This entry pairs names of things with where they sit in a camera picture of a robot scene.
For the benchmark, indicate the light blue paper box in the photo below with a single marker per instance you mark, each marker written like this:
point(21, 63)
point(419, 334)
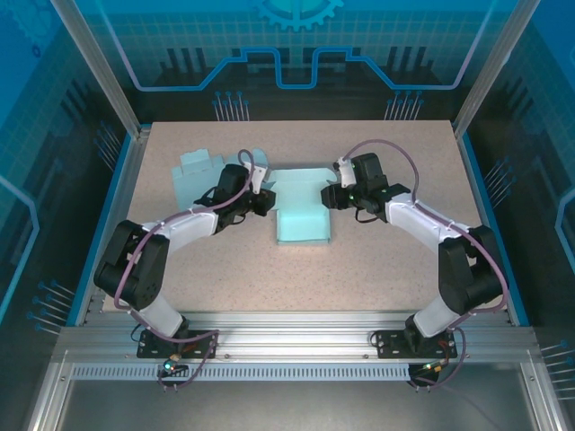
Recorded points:
point(301, 224)
point(193, 179)

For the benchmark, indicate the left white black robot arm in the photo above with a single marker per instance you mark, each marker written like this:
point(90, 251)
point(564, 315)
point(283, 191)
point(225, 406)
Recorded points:
point(188, 226)

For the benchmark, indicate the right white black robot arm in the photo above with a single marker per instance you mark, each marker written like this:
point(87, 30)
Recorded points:
point(418, 220)

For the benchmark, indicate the blue table edge strip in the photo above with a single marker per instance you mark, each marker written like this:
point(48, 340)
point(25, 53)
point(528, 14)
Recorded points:
point(477, 179)
point(91, 251)

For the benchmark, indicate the small connector with LEDs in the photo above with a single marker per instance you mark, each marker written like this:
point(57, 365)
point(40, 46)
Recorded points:
point(432, 366)
point(170, 366)

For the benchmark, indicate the grey metal bottom panel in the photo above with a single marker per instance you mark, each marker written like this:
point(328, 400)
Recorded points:
point(292, 408)

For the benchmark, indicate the aluminium mounting rail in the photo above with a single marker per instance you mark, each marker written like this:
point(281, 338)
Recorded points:
point(292, 334)

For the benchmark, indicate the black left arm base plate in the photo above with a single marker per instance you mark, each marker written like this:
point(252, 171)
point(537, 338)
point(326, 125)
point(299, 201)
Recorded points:
point(204, 348)

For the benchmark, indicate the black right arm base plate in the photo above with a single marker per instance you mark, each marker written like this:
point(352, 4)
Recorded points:
point(393, 345)

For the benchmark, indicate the aluminium frame post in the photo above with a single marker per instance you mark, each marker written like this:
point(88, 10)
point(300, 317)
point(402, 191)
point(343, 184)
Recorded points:
point(494, 67)
point(102, 67)

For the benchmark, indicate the aluminium lower frame bar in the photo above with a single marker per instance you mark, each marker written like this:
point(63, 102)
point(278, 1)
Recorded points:
point(49, 399)
point(539, 399)

